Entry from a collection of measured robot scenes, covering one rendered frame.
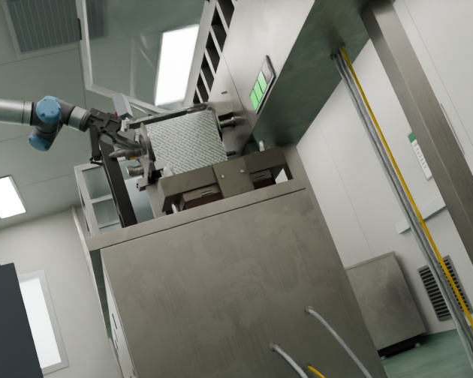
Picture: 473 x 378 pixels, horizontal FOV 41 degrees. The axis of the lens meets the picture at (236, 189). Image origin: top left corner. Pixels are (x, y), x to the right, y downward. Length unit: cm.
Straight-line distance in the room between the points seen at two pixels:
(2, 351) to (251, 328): 65
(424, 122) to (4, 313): 116
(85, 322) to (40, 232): 120
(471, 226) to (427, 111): 28
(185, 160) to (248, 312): 62
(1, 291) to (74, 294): 588
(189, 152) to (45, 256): 574
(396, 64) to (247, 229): 63
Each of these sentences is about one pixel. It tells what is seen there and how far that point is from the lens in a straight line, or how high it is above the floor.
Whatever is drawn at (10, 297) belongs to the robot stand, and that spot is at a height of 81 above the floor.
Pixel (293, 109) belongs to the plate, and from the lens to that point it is 205.
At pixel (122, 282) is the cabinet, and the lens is 174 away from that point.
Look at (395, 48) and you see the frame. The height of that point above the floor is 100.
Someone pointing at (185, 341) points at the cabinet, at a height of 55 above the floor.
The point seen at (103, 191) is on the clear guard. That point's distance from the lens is 316.
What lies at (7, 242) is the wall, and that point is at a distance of 787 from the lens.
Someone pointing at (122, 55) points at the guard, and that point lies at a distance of 289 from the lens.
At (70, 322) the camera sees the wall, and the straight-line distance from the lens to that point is 761.
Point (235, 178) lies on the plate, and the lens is 189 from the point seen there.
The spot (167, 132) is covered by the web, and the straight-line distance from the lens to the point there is 215.
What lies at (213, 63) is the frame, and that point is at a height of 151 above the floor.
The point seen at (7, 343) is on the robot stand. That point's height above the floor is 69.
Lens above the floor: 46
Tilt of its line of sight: 14 degrees up
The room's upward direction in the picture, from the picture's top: 20 degrees counter-clockwise
